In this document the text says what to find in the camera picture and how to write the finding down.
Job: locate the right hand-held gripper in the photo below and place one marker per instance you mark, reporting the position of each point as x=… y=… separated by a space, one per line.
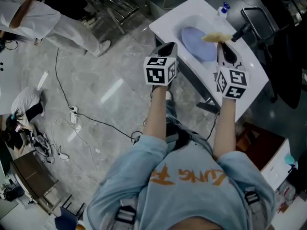
x=233 y=80

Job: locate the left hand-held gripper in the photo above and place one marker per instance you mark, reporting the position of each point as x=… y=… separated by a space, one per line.
x=157 y=72

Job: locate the yellow loofah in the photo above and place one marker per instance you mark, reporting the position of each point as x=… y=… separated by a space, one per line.
x=216 y=37

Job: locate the big blue plate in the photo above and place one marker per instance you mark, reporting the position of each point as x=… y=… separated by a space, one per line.
x=194 y=43

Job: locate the person's left forearm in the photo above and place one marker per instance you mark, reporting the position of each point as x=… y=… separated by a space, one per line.
x=156 y=114

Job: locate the person's right forearm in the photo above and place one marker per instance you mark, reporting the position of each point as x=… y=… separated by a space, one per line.
x=224 y=128

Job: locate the black faucet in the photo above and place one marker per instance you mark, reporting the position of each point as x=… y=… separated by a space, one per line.
x=241 y=31

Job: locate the white sink basin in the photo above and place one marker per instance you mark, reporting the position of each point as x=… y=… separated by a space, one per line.
x=254 y=63

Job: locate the white pump bottle blue top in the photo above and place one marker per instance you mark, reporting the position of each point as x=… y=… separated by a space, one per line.
x=221 y=14

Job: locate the black mesh office chair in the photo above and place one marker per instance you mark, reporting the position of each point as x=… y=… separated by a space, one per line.
x=285 y=56

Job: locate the open cardboard box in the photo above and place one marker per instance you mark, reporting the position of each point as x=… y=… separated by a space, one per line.
x=259 y=142

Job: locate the white power strip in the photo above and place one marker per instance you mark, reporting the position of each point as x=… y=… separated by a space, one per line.
x=74 y=109

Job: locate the teal plastic item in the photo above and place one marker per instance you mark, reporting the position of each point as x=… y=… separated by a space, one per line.
x=289 y=160

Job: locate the person's light blue shirt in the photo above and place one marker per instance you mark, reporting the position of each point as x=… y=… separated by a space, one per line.
x=187 y=200

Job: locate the grey chest harness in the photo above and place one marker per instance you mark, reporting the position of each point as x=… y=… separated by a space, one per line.
x=126 y=214

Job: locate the brown wooden bench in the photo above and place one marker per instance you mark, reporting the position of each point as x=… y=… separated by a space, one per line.
x=33 y=176

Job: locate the blue chair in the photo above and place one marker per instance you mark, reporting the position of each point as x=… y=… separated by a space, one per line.
x=66 y=218

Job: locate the black chair with chrome frame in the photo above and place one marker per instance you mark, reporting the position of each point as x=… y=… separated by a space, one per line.
x=244 y=11

